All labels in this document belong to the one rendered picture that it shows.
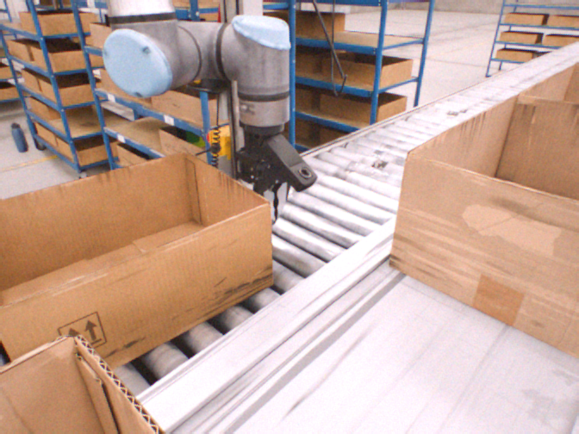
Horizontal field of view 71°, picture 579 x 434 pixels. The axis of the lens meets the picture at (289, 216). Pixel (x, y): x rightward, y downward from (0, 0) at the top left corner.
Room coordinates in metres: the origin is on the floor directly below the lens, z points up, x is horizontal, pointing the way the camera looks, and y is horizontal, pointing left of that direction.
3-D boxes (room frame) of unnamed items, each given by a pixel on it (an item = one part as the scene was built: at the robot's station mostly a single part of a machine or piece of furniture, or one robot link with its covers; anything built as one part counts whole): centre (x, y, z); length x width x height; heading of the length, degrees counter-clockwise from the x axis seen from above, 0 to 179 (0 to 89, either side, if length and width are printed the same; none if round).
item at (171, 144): (1.74, 0.34, 0.59); 0.40 x 0.30 x 0.10; 44
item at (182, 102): (1.73, 0.34, 0.79); 0.40 x 0.30 x 0.10; 47
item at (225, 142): (1.04, 0.20, 0.84); 0.15 x 0.09 x 0.07; 136
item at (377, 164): (1.10, -0.32, 0.72); 0.52 x 0.05 x 0.05; 46
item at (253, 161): (0.72, 0.05, 0.95); 0.09 x 0.08 x 0.12; 46
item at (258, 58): (0.72, 0.05, 1.12); 0.10 x 0.09 x 0.12; 72
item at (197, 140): (1.81, 0.42, 0.61); 0.19 x 0.09 x 0.14; 134
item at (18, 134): (3.15, 2.17, 0.12); 0.15 x 0.09 x 0.24; 44
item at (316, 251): (0.77, -0.01, 0.72); 0.52 x 0.05 x 0.05; 46
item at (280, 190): (0.73, 0.04, 0.84); 0.06 x 0.03 x 0.09; 46
